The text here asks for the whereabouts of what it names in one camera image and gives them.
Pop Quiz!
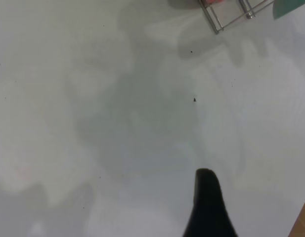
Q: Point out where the green round plate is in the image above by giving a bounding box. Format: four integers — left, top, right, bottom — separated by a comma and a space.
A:
272, 0, 305, 20

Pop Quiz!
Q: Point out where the silver wire plate rack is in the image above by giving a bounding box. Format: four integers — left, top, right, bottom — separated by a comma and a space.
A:
198, 0, 276, 35

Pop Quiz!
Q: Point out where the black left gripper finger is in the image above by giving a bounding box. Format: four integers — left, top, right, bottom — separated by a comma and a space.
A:
182, 168, 239, 237

